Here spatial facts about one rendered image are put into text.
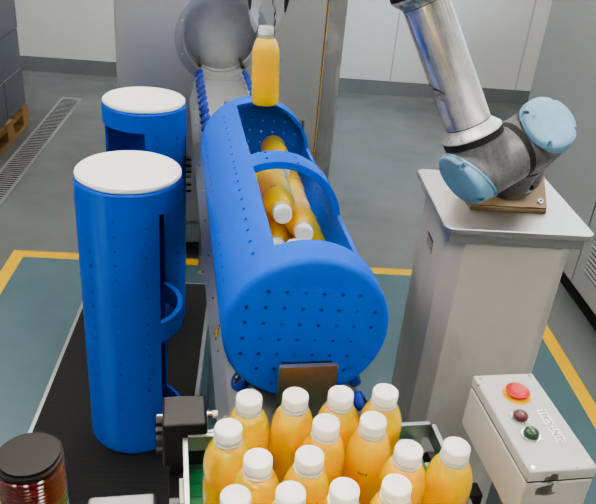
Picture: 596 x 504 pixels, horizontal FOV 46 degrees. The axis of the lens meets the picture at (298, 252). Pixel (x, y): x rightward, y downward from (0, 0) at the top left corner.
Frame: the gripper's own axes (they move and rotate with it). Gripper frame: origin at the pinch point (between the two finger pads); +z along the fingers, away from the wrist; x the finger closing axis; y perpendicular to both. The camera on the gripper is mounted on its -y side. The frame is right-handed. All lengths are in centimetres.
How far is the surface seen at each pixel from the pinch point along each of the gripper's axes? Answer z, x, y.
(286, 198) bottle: 26.4, -1.4, -39.3
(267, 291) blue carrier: 26, 7, -76
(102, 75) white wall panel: 138, 80, 455
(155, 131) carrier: 46, 27, 55
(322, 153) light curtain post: 57, -33, 67
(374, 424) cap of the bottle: 34, -6, -98
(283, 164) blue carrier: 20.1, -0.7, -36.3
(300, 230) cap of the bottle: 32, -4, -42
